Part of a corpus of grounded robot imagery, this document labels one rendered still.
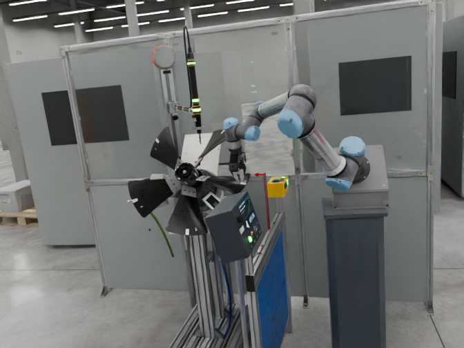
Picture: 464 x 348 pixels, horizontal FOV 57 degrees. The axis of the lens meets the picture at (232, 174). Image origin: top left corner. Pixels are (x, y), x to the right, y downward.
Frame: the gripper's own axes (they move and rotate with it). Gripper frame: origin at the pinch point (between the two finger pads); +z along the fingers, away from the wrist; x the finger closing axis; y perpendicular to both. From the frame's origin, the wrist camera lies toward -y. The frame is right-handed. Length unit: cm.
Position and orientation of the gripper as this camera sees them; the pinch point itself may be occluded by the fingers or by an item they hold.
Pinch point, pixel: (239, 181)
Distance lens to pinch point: 233.6
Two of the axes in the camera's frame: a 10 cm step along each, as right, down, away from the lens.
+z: 1.6, 8.5, 5.0
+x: -9.6, 0.2, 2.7
